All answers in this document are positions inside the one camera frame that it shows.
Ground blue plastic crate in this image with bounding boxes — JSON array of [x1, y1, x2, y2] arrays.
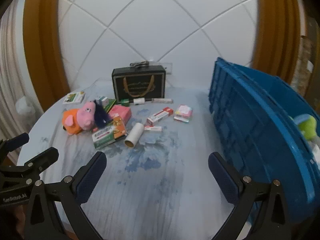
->
[[208, 57, 320, 227]]

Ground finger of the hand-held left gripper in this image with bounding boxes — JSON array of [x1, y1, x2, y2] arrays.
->
[[0, 147, 59, 180], [0, 132, 30, 155]]

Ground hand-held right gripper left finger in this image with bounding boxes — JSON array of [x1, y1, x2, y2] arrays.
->
[[25, 152, 108, 240]]

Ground pink pig plush toy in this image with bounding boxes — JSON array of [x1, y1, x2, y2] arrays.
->
[[62, 101, 97, 136]]

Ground dark blue fuzzy toy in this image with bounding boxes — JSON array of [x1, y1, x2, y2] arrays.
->
[[94, 100, 112, 128]]

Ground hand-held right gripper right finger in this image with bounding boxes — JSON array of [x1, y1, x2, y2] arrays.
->
[[208, 152, 293, 240]]

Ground wooden door frame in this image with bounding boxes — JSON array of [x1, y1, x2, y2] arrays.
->
[[23, 0, 71, 111], [252, 0, 307, 85]]

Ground white curtain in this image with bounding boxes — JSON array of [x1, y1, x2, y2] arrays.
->
[[0, 17, 44, 140]]

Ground light blue desktop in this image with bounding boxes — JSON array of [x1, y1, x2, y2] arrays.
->
[[16, 77, 253, 240]]

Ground white green medicine box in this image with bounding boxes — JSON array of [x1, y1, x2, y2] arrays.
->
[[92, 124, 127, 149]]

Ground pink box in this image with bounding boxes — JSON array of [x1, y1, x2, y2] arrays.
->
[[108, 104, 132, 124]]

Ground white paper roll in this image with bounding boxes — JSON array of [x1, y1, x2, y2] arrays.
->
[[125, 122, 145, 148]]

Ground orange patterned box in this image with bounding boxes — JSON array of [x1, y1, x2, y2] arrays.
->
[[108, 114, 125, 128]]

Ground red white ointment box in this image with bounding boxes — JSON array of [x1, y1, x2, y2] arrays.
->
[[146, 107, 174, 126]]

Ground dark green box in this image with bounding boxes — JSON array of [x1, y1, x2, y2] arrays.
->
[[101, 99, 117, 113]]

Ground black gift box gold handles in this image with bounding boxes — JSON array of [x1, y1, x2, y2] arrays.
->
[[112, 65, 165, 103]]

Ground patterned glass panel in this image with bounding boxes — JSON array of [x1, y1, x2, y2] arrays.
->
[[291, 17, 320, 98]]

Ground green plush toy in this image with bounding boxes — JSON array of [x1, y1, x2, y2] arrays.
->
[[294, 114, 320, 141]]

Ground pink sticky note pack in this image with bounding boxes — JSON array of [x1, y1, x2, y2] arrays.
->
[[175, 104, 193, 118]]

